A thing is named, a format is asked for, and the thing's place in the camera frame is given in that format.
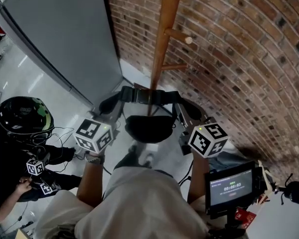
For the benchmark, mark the person's leg and shoe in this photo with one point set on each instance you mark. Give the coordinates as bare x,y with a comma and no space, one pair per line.
139,158

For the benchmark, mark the person's left forearm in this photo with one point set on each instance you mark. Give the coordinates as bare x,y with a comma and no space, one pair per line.
92,183

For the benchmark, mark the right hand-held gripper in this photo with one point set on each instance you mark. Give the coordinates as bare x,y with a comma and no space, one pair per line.
208,141

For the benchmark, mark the grey partition panel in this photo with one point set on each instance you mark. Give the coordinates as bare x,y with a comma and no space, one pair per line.
64,34

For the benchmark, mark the red packet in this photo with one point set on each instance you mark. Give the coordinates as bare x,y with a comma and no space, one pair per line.
245,218

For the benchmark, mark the person's right forearm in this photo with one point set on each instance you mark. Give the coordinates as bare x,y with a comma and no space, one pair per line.
198,178

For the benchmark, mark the white table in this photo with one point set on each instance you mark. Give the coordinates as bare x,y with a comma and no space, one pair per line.
281,220

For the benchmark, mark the beige canvas bag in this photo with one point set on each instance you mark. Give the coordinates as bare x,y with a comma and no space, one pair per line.
265,175

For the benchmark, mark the black backpack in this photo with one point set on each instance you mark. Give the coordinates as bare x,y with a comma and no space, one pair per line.
149,131

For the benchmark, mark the grey wristband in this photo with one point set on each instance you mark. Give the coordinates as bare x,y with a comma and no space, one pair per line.
94,159

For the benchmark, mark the person's white shirt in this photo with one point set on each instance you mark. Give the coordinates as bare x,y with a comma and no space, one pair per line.
139,208

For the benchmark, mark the wooden coat rack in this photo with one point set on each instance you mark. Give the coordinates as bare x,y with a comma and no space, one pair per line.
165,34

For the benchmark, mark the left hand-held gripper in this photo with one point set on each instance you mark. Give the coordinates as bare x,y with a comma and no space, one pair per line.
93,136

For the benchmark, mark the black monitor screen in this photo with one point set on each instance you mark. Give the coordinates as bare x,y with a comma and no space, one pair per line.
230,187

